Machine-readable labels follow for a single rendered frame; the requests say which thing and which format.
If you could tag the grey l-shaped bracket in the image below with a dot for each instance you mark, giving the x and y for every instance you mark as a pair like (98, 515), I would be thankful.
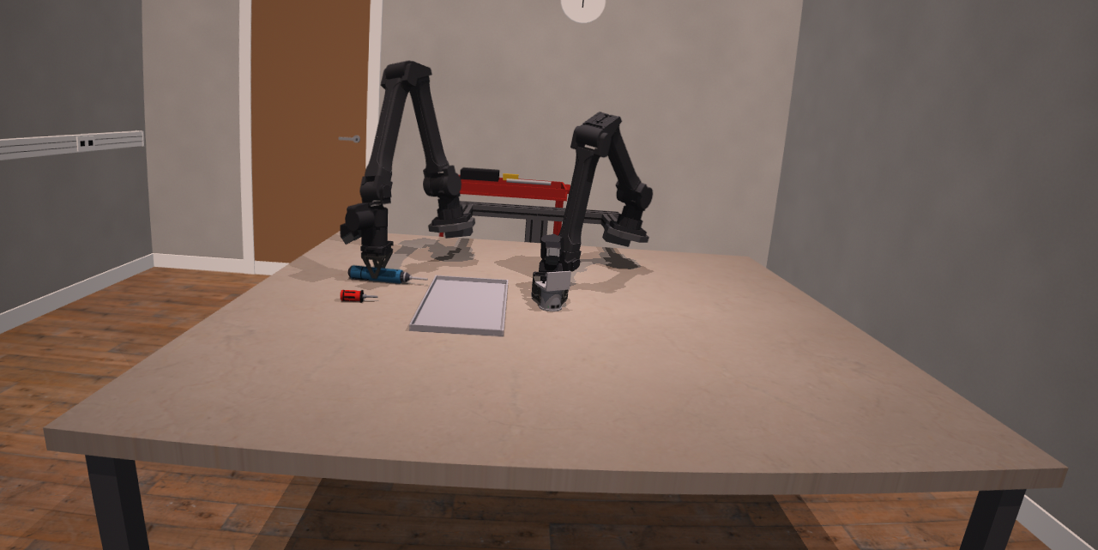
(556, 281)

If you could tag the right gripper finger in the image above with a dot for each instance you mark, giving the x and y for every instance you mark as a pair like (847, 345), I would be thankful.
(380, 260)
(385, 261)

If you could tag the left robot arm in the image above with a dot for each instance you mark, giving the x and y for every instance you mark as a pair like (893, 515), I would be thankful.
(630, 190)

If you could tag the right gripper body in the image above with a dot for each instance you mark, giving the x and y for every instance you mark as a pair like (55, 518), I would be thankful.
(379, 243)

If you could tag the red screwdriver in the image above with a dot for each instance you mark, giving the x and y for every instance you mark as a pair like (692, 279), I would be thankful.
(352, 295)

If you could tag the dark blue electric screwdriver barrel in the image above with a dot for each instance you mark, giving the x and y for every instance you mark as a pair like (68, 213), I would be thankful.
(386, 275)

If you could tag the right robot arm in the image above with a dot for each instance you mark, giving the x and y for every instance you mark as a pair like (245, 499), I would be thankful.
(376, 184)

